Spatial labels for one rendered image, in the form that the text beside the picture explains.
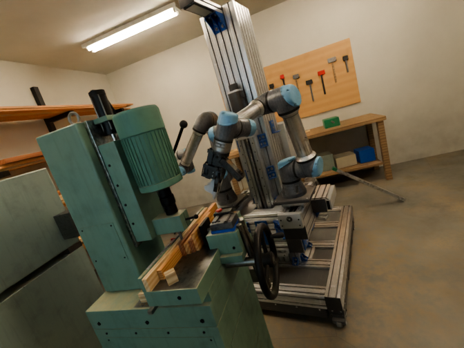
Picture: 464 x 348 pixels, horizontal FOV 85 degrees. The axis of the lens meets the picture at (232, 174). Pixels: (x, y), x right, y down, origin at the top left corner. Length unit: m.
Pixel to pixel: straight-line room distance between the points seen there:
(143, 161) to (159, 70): 3.84
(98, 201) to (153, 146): 0.32
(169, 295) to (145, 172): 0.43
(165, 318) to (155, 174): 0.53
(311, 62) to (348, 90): 0.68
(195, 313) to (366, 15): 4.18
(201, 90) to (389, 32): 2.81
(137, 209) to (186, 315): 0.44
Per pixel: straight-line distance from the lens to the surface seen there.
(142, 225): 1.11
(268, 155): 1.77
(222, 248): 1.06
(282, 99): 1.33
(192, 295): 0.92
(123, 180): 1.08
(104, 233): 1.19
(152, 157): 0.98
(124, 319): 1.22
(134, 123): 0.98
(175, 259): 1.07
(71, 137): 1.13
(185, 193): 4.90
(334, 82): 4.27
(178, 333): 1.13
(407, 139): 4.61
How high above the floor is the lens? 1.38
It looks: 12 degrees down
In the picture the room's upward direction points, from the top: 17 degrees counter-clockwise
